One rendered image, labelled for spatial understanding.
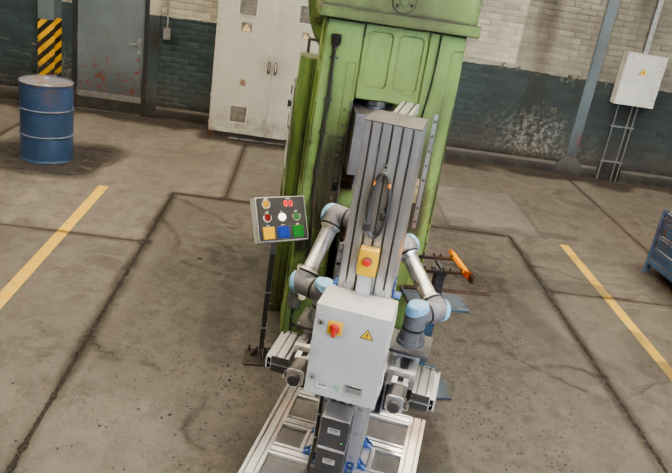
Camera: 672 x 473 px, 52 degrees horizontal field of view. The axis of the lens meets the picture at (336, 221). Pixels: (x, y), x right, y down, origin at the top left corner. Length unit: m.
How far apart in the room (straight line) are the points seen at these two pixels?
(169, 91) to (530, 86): 5.33
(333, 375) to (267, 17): 6.94
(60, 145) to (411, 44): 4.96
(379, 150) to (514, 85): 7.82
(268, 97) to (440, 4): 5.60
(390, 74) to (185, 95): 6.41
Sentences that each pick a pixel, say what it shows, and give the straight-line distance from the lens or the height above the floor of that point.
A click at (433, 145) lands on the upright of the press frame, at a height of 1.59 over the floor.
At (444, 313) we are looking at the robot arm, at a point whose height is 1.00.
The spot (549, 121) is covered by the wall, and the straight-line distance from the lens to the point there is 10.97.
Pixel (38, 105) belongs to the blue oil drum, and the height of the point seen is 0.67.
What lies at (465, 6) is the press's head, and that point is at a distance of 4.40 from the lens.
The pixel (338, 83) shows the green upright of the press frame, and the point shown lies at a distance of 4.38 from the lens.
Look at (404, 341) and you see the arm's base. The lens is 3.63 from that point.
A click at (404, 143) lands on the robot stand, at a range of 2.93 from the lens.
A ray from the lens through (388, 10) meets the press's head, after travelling 4.32.
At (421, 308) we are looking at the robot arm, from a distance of 3.57.
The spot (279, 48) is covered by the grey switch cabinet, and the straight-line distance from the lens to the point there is 9.56.
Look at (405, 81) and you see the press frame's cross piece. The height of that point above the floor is 1.97.
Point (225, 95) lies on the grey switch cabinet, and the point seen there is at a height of 0.62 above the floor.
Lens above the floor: 2.66
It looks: 21 degrees down
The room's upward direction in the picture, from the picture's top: 9 degrees clockwise
